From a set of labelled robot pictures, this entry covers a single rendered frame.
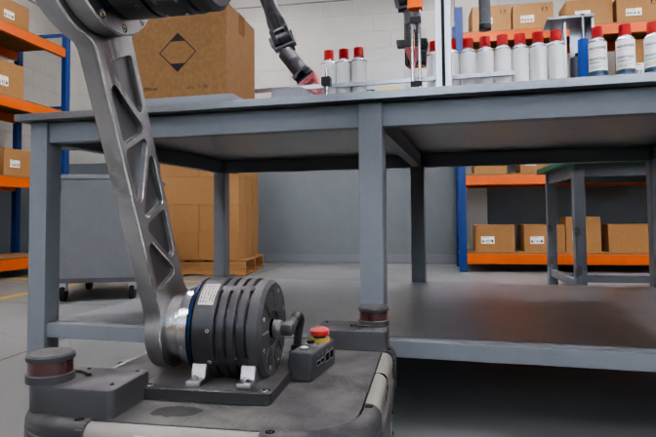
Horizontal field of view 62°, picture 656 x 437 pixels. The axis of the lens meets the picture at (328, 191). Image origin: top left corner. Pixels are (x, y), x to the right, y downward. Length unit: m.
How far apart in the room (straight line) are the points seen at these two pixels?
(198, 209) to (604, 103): 4.10
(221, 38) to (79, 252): 2.44
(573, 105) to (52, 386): 1.17
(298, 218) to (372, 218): 4.94
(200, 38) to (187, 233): 3.60
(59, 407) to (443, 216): 5.45
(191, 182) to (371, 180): 3.81
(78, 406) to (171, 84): 0.96
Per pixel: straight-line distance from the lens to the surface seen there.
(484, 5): 1.77
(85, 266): 3.80
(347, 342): 1.21
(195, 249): 5.07
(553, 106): 1.39
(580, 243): 2.93
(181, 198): 5.11
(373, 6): 6.59
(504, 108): 1.38
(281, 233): 6.34
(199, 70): 1.59
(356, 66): 1.85
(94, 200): 3.75
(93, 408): 0.90
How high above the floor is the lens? 0.52
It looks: 3 degrees up
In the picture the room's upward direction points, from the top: straight up
